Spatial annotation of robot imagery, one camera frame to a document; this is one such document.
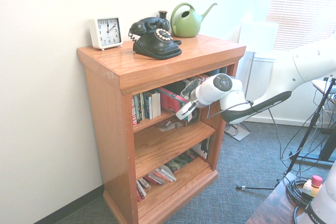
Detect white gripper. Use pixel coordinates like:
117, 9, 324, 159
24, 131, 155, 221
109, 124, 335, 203
175, 102, 200, 122

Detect teal and red paperback book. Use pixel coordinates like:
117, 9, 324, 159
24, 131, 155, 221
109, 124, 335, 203
159, 87, 190, 114

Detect small wooden speaker box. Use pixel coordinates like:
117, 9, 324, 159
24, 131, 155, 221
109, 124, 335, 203
186, 110, 202, 127

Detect thick black cover book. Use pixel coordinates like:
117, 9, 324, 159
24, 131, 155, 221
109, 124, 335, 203
166, 80, 188, 97

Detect black white cover book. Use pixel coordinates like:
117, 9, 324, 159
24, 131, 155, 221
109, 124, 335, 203
194, 136, 212, 163

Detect dark spine paperback book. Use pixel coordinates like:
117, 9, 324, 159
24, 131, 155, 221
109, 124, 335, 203
141, 92, 149, 122

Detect green spine paperback book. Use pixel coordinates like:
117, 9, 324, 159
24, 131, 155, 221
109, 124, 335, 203
136, 93, 143, 123

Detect green cover book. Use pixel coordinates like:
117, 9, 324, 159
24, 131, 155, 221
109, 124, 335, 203
164, 153, 199, 175

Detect red white spine book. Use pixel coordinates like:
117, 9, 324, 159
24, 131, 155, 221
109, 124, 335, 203
131, 94, 138, 125

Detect wooden bookshelf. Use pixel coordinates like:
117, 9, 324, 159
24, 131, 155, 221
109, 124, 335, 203
76, 33, 247, 224

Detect white paperback with red marks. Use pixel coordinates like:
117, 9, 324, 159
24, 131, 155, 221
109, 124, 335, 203
159, 165, 177, 183

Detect orange spine paperback book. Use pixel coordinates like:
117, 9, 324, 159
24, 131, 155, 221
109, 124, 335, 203
143, 169, 170, 186

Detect black vintage rotary telephone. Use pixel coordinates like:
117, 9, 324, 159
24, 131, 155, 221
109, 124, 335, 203
128, 16, 183, 61

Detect white cover paperback book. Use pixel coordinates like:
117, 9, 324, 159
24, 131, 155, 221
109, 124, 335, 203
136, 177, 152, 190

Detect green plastic watering can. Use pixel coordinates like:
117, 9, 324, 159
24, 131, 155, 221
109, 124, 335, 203
170, 2, 218, 38

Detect red spine paperback book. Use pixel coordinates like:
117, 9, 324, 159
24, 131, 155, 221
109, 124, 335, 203
136, 185, 147, 204

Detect black ceramic vase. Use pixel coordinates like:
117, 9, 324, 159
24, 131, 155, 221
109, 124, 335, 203
157, 10, 170, 29

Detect white shade floor lamp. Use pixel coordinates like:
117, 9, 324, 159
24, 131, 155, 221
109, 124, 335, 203
224, 21, 279, 142

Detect white square alarm clock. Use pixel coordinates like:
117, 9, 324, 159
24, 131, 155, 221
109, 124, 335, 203
88, 16, 123, 51

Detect dark wooden table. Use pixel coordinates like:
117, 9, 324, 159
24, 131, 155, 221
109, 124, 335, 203
246, 173, 336, 224

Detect yellow emergency stop button box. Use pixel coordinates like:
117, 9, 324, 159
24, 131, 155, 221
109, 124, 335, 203
302, 175, 324, 199

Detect white window blinds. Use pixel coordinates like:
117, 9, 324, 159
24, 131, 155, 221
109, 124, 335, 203
265, 0, 336, 51

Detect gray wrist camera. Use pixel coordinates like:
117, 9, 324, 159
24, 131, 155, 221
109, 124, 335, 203
182, 81, 198, 97

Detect black camera tripod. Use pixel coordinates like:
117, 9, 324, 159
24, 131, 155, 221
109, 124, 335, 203
235, 77, 336, 191

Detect gray arm cable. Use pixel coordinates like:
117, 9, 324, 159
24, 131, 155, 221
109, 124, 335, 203
206, 99, 310, 172

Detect black coiled cable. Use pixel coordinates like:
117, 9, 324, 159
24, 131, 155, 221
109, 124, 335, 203
285, 177, 316, 207

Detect black frame standing desk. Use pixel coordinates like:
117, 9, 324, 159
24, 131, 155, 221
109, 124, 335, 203
296, 78, 336, 163

